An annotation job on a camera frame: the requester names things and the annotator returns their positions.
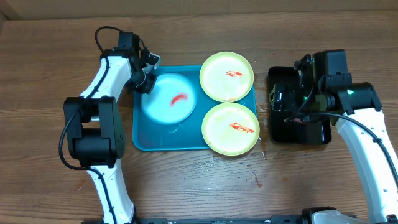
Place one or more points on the black plastic tray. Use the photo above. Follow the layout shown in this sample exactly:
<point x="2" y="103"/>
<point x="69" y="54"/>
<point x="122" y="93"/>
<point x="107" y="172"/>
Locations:
<point x="307" y="133"/>

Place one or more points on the light blue plate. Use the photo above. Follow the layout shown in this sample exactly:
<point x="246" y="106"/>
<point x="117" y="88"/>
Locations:
<point x="172" y="99"/>

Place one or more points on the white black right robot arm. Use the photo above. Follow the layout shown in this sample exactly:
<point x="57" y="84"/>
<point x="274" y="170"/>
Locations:
<point x="317" y="93"/>

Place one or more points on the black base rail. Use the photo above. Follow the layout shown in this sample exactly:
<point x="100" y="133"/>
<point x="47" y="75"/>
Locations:
<point x="275" y="219"/>

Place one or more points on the pink green sponge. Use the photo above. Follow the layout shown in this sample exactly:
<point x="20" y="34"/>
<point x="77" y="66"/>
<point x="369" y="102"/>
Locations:
<point x="297" y="120"/>

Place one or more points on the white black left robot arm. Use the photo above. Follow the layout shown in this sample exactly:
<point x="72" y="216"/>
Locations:
<point x="93" y="138"/>

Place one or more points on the yellow-green plate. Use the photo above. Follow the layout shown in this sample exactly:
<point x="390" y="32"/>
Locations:
<point x="226" y="77"/>
<point x="230" y="129"/>

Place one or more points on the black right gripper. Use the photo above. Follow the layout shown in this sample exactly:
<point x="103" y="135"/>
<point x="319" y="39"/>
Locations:
<point x="290" y="105"/>

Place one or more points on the teal plastic tray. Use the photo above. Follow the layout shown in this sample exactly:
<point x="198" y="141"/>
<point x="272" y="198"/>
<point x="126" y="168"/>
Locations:
<point x="147" y="135"/>

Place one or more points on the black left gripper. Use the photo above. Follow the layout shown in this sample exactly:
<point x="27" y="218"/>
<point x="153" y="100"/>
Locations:
<point x="147" y="88"/>

